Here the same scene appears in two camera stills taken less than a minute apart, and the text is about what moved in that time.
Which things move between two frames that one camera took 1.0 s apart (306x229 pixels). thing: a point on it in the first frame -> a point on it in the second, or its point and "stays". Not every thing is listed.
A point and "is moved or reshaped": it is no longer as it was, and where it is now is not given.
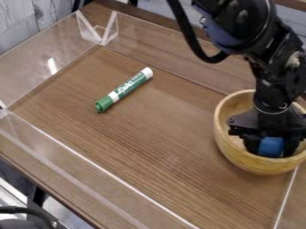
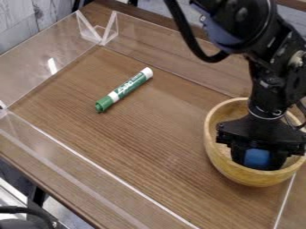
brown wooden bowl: x=235 y=103 is moved or reshaped
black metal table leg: x=39 y=196 stays
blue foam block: x=271 y=147 is moved or reshaped
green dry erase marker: x=141 y=77 stays
